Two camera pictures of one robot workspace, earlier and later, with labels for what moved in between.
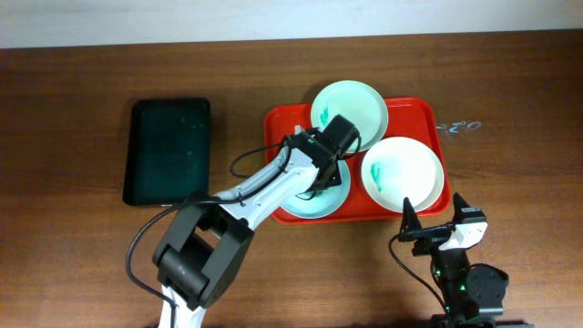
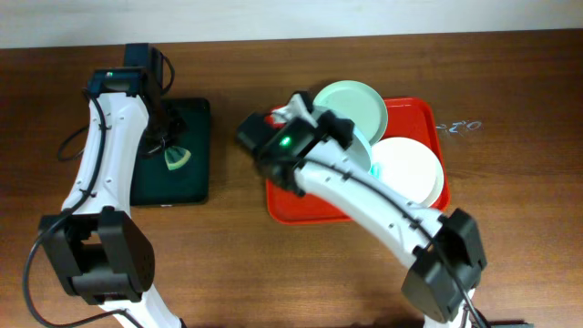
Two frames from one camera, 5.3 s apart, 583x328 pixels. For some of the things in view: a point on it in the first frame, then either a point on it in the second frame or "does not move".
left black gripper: [329, 178] → [164, 132]
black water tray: [168, 155] does not move
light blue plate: [318, 203] → [360, 152]
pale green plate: [358, 102] does not move
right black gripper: [431, 232] → [300, 102]
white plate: [398, 168] does not move
